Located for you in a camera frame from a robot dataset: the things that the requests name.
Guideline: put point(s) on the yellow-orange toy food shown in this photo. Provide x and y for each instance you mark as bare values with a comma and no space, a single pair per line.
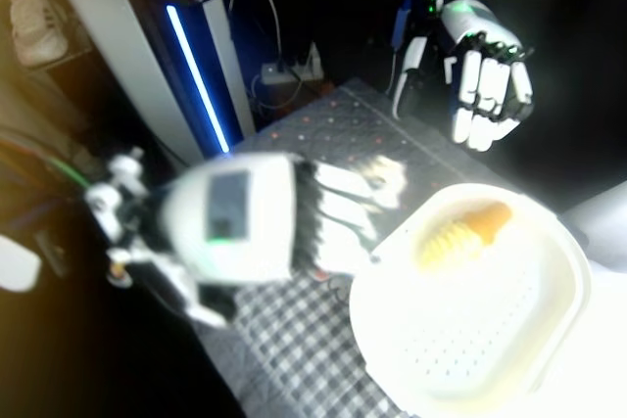
485,222

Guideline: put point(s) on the white column with blue light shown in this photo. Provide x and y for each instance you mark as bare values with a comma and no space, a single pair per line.
122,46

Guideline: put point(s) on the grey printed quilt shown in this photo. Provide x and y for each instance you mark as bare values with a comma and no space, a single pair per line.
318,339

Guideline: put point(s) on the white shoe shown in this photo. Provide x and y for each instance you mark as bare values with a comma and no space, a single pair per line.
36,31

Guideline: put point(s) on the white plastic basket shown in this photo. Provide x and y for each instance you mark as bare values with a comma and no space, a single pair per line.
465,339

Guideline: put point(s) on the white power strip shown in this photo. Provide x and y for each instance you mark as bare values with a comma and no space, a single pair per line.
279,74

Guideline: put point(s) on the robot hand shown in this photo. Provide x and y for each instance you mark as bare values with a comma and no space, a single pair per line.
264,222
482,80

